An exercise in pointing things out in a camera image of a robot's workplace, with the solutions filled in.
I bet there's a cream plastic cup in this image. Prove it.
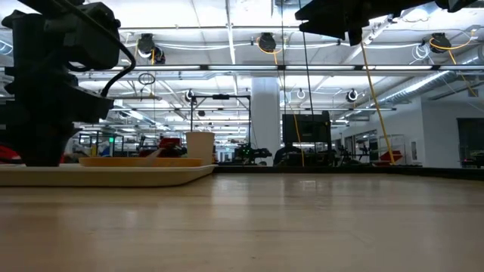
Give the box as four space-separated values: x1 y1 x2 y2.
185 131 216 166

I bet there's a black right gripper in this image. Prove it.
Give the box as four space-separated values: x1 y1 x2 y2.
294 0 439 47

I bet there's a white building column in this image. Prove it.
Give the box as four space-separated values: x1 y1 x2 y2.
250 77 283 167

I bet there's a black aluminium table frame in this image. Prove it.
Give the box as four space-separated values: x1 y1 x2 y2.
213 165 484 181

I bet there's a silver ventilation duct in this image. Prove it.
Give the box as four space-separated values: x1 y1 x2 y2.
377 45 484 107

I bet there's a black ceiling cable reel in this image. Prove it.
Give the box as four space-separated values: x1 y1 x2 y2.
258 32 278 54
429 32 454 54
136 32 157 54

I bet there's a black monitor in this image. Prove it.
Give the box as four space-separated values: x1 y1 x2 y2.
281 110 333 144

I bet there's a thin yellow hanging cable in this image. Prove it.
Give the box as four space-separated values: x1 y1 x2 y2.
281 71 306 168

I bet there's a cream plastic tray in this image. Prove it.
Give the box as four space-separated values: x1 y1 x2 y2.
0 162 219 188

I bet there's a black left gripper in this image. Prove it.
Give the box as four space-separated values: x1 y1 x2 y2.
0 66 115 168

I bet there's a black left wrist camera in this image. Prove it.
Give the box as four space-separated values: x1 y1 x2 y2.
44 1 122 72

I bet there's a thick yellow hanging cable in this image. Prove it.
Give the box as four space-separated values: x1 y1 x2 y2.
361 42 397 166

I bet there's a red floor sign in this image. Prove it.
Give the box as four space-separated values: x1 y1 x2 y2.
379 149 404 164

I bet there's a black frame rig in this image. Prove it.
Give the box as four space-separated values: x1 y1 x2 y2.
189 94 252 164

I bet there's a red black machine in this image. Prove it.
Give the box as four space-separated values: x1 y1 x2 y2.
138 136 188 159

